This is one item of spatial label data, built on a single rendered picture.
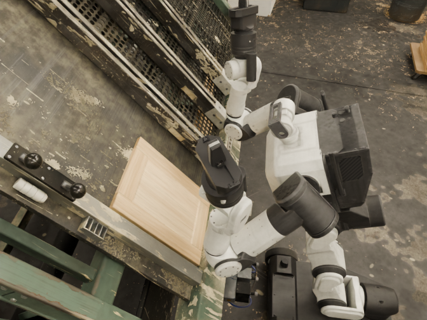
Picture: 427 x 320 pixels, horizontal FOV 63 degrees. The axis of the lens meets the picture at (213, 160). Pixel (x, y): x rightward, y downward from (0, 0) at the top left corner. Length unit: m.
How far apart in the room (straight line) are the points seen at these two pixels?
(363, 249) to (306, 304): 0.66
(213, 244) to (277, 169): 0.28
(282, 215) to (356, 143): 0.28
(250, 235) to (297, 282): 1.17
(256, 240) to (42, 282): 0.53
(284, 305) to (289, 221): 1.14
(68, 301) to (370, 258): 1.99
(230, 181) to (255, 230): 0.35
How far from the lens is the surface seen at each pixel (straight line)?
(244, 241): 1.00
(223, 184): 0.64
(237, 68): 1.23
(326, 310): 1.96
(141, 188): 1.20
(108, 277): 1.11
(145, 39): 1.56
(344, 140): 1.04
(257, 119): 1.33
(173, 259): 1.19
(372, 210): 1.34
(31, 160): 0.85
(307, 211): 0.92
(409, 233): 2.76
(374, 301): 2.01
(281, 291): 2.06
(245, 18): 1.21
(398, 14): 5.40
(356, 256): 2.51
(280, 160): 1.03
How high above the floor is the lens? 2.07
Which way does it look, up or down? 47 degrees down
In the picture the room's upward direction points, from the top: straight up
